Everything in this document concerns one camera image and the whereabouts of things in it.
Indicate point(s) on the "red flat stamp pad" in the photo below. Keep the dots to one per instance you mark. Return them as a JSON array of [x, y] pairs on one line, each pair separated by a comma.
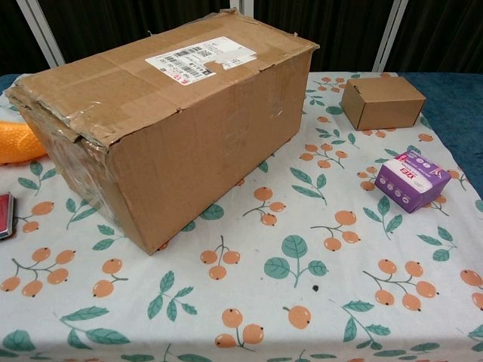
[[4, 215]]

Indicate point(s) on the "purple paper packet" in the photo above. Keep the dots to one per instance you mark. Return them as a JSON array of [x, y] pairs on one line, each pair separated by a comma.
[[407, 184]]

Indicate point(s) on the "small brown cardboard box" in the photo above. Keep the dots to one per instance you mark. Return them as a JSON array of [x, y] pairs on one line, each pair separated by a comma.
[[381, 105]]

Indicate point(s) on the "white metal frame post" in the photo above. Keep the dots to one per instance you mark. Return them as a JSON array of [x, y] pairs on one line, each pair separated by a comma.
[[41, 30], [390, 34]]

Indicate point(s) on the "large brown cardboard box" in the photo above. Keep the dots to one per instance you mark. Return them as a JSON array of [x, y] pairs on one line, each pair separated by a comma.
[[188, 132]]

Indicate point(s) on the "orange plush object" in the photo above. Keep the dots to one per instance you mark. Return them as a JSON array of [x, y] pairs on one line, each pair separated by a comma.
[[15, 143]]

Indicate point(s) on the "white orange-fruit print tablecloth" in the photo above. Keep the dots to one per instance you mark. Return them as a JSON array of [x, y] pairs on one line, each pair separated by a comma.
[[264, 301]]

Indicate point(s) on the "blue table cover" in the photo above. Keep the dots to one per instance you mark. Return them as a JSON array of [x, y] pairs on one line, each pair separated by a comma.
[[460, 113]]

